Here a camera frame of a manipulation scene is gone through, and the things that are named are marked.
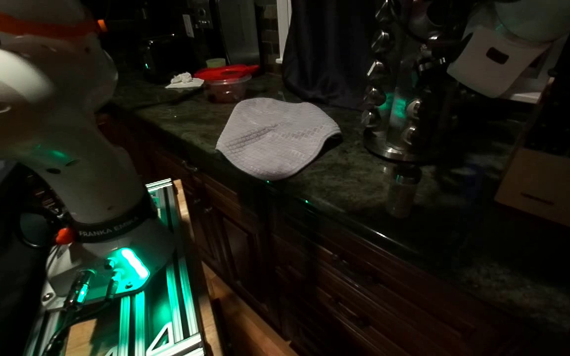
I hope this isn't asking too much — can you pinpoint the red lidded plastic container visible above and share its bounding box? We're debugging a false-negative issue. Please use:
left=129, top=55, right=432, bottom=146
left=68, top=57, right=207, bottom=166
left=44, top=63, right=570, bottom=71
left=193, top=61, right=264, bottom=105

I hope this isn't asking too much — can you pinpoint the wooden base board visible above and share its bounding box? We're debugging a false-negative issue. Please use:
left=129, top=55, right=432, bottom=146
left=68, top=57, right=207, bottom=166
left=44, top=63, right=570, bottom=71
left=64, top=178, right=226, bottom=356

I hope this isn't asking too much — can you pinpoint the small glass spice jar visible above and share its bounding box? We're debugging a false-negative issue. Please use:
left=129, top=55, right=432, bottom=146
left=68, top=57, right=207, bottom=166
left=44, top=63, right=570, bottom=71
left=385, top=164, right=424, bottom=221

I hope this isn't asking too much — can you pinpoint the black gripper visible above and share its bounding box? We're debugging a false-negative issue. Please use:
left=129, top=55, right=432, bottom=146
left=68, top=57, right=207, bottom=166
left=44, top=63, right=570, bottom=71
left=422, top=31, right=474, bottom=128

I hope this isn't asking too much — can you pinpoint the grey waffle dish cloth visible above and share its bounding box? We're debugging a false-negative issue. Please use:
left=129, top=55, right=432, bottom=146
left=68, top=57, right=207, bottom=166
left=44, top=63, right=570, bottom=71
left=215, top=95, right=345, bottom=184

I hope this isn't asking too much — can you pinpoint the grey upright appliance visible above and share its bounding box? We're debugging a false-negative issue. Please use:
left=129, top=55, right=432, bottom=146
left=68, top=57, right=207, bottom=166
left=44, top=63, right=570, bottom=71
left=215, top=0, right=264, bottom=67

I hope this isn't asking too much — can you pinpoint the dark wooden kitchen cabinet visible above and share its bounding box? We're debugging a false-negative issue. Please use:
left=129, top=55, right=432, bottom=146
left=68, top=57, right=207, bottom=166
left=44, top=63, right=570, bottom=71
left=98, top=106, right=570, bottom=356

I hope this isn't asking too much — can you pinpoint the black curtain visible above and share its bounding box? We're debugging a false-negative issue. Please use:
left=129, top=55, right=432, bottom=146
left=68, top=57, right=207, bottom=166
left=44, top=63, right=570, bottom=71
left=280, top=0, right=383, bottom=106

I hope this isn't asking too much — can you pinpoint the chrome carousel spice rack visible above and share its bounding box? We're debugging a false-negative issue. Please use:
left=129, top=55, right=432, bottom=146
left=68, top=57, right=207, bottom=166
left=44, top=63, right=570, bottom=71
left=361, top=0, right=460, bottom=164

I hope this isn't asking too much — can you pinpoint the dark countertop appliance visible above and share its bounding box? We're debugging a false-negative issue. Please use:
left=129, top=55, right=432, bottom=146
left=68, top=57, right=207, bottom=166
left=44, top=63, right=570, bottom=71
left=131, top=17, right=197, bottom=85

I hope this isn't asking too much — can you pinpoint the red round button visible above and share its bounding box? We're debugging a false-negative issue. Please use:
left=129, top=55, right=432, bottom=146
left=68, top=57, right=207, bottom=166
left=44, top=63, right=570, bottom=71
left=54, top=225, right=78, bottom=249

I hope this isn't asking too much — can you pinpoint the white crumpled cloth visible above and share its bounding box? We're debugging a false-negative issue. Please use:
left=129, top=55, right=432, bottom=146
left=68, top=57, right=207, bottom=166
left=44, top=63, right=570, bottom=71
left=163, top=69, right=209, bottom=93

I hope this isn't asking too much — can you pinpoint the aluminium profile mounting frame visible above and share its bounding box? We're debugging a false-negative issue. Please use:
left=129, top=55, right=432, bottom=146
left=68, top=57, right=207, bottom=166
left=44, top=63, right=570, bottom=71
left=23, top=176, right=207, bottom=356

